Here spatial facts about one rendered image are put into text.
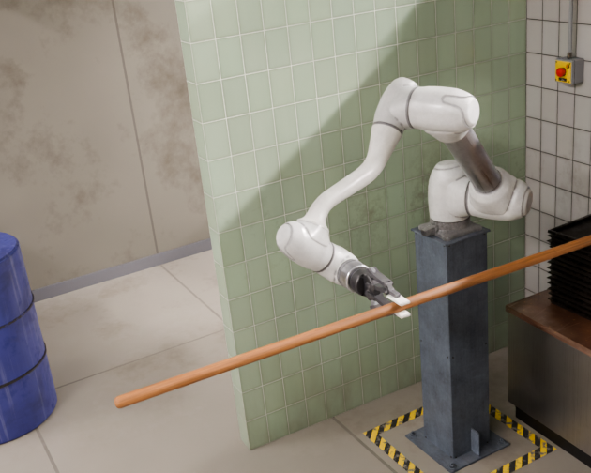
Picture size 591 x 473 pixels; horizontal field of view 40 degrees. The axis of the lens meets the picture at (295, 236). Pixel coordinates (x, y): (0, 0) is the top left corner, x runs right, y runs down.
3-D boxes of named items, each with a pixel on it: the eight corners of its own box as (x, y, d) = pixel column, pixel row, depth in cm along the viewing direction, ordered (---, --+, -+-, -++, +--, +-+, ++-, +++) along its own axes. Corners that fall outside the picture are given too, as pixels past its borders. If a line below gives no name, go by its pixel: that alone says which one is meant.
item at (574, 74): (566, 79, 357) (567, 55, 353) (583, 82, 349) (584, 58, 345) (553, 82, 354) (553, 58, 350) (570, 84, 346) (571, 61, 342)
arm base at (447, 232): (409, 231, 322) (408, 218, 320) (453, 217, 332) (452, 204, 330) (438, 244, 307) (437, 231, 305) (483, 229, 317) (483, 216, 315)
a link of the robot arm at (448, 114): (486, 186, 317) (541, 192, 305) (474, 223, 313) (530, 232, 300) (414, 73, 257) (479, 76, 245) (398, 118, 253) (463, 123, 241)
